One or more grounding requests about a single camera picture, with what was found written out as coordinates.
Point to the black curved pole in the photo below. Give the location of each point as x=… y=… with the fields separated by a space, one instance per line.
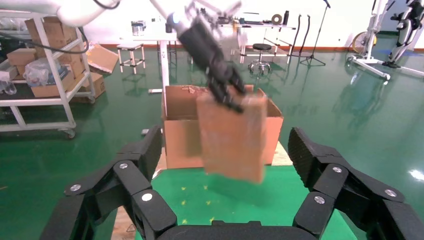
x=308 y=33
x=295 y=36

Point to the small brown cardboard box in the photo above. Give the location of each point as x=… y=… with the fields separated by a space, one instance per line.
x=232 y=142

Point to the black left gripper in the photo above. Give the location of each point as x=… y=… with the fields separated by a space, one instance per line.
x=205 y=49

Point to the white black machine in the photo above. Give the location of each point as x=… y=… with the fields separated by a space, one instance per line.
x=402 y=33

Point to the black seat chrome stool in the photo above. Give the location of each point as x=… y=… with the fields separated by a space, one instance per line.
x=261 y=47

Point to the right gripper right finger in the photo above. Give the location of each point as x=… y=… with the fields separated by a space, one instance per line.
x=348 y=192

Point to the small brown shelf box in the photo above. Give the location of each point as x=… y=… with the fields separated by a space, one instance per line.
x=20 y=56

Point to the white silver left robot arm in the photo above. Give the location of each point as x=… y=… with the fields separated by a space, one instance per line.
x=79 y=13

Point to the grey tape roll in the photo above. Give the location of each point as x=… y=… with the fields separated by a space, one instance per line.
x=277 y=19

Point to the brown floor box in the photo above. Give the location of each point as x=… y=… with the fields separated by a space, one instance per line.
x=96 y=86

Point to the clear plastic bag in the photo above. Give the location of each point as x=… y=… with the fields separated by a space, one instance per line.
x=41 y=71

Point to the black tripod stand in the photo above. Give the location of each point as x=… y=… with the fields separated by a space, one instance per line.
x=314 y=49

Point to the white wheeled stand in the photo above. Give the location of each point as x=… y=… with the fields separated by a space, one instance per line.
x=372 y=39

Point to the small white square stool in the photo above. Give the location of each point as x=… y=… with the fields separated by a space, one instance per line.
x=130 y=48

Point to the tall brown shelf box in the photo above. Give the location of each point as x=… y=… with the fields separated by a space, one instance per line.
x=58 y=33

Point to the flattened cardboard sheet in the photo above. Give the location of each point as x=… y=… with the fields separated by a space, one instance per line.
x=102 y=58

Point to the black bottle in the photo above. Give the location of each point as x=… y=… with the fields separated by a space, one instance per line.
x=286 y=17

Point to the wide brown shelf box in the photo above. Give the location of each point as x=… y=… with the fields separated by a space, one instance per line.
x=49 y=90

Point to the white frame table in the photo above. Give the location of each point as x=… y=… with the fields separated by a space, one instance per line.
x=265 y=27

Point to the yellow round wheel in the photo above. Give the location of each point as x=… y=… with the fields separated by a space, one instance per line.
x=359 y=41

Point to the white wheeled shelf rack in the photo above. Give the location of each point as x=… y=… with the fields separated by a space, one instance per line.
x=63 y=96

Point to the white desk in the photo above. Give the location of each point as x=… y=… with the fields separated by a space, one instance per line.
x=164 y=59

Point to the silver metal pot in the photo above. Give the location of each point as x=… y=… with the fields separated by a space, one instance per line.
x=138 y=28

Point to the large open brown carton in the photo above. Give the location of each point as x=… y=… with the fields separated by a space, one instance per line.
x=180 y=142

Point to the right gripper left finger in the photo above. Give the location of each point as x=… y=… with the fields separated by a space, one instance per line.
x=126 y=185

